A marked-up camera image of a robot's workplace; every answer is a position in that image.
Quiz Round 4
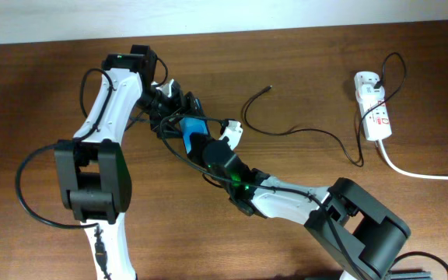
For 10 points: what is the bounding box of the white power strip cord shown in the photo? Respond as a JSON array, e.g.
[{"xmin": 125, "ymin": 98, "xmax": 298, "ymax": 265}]
[{"xmin": 375, "ymin": 138, "xmax": 448, "ymax": 183}]

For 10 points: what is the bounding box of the blue Galaxy smartphone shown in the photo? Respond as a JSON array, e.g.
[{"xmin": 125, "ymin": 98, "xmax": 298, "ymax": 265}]
[{"xmin": 179, "ymin": 117, "xmax": 209, "ymax": 153}]

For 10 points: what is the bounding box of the white power strip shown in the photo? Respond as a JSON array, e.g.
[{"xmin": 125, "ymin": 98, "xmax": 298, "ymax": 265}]
[{"xmin": 354, "ymin": 71, "xmax": 392, "ymax": 142}]

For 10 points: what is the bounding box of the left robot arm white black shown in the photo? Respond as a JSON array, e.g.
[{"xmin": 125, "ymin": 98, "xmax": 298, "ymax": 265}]
[{"xmin": 54, "ymin": 45, "xmax": 198, "ymax": 279}]

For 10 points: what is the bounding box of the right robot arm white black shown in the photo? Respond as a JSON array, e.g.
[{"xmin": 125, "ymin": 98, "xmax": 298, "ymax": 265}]
[{"xmin": 183, "ymin": 132, "xmax": 411, "ymax": 279}]

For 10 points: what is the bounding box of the white charger plug adapter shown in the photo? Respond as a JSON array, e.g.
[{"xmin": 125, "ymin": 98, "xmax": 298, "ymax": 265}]
[{"xmin": 355, "ymin": 84, "xmax": 385, "ymax": 103}]

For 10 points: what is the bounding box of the black charger cable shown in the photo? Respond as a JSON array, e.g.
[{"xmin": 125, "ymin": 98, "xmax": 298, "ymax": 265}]
[{"xmin": 241, "ymin": 52, "xmax": 408, "ymax": 168}]

